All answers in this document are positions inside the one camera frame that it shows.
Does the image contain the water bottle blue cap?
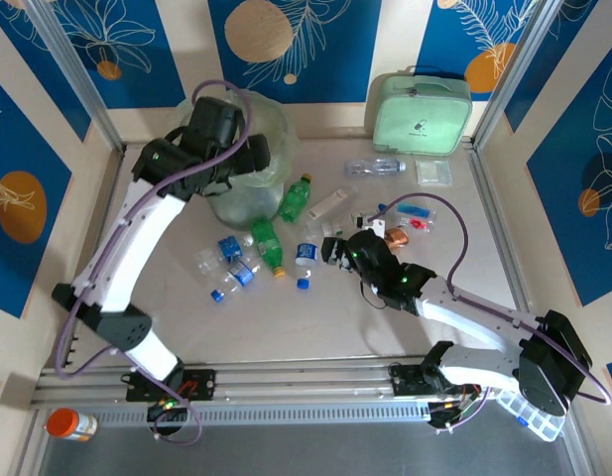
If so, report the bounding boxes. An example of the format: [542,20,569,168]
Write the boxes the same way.
[294,241,320,291]
[209,261,263,302]

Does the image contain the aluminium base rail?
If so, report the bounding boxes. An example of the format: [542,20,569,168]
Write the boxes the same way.
[30,354,569,412]

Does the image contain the aluminium side rail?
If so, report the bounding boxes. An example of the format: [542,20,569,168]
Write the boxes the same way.
[57,148,127,368]
[466,141,543,356]

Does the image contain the green plastic bin liner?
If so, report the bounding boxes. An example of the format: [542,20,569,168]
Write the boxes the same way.
[174,88,303,188]

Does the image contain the small clear bottle blue cap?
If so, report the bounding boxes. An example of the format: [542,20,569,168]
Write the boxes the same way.
[322,200,389,238]

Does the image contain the mint green medicine bag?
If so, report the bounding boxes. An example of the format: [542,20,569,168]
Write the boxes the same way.
[372,65,473,158]

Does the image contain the water bottle white cap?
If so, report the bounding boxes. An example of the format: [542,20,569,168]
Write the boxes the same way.
[216,234,256,263]

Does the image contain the copper foil wrapper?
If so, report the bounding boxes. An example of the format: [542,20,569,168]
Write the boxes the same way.
[383,226,411,249]

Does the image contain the grey slotted cable duct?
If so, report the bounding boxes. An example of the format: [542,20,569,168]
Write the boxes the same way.
[89,400,435,428]

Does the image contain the green plastic soda bottle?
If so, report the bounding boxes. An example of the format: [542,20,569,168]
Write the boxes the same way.
[277,173,314,225]
[250,216,287,278]

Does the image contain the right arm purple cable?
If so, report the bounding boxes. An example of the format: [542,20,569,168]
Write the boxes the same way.
[369,191,612,435]

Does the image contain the clear plastic organizer box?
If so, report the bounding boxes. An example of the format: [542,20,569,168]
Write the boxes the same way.
[493,389,567,442]

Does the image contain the clear bag blue red items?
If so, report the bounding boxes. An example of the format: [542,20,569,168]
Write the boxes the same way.
[394,199,438,234]

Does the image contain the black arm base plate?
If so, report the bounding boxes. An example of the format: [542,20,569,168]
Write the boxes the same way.
[388,363,485,398]
[125,368,218,404]

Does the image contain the aluminium frame post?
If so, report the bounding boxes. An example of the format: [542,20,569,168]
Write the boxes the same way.
[471,0,569,150]
[25,0,127,156]

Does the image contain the clear unlabelled plastic bottle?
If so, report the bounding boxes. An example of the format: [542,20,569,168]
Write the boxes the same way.
[194,249,228,275]

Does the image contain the small black wiring board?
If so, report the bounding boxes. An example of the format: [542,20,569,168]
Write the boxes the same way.
[146,400,191,423]
[428,399,480,430]

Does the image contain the small clear zip bag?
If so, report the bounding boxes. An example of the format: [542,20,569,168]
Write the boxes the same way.
[415,159,453,187]

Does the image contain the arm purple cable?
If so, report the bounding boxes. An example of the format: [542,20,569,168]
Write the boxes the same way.
[369,191,612,435]
[55,78,252,445]

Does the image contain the orange cap pill bottle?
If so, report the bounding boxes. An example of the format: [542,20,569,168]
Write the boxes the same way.
[46,408,99,442]

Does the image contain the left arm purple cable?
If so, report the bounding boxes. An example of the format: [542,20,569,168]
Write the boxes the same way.
[55,78,252,445]

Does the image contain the clear bottle pale blue label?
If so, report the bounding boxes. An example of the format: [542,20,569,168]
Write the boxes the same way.
[344,157,407,179]

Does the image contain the clear plastic waste bin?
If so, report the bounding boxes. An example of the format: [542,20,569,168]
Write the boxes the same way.
[175,89,301,232]

